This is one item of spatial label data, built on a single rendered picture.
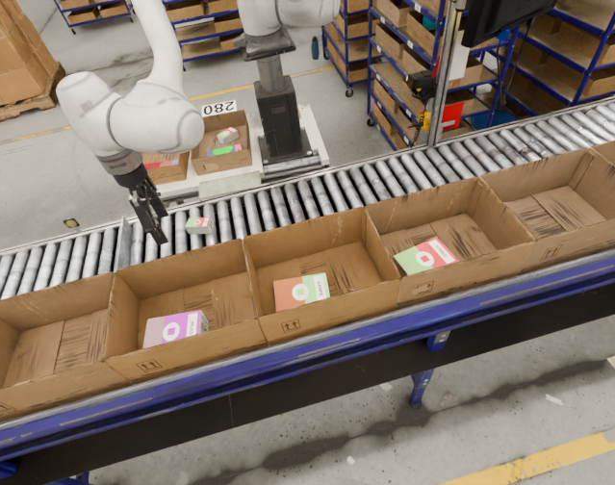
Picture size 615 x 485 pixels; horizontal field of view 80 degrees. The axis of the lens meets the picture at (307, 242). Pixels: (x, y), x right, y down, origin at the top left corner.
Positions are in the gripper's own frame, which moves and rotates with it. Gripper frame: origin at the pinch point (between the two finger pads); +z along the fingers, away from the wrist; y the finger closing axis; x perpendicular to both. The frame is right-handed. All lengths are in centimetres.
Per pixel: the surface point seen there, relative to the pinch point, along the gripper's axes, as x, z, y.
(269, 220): 29, 42, -34
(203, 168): 4, 38, -76
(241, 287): 15.1, 28.3, 7.1
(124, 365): -15.7, 17.5, 30.0
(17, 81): -199, 84, -378
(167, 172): -13, 36, -76
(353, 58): 141, 81, -255
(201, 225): 1, 38, -36
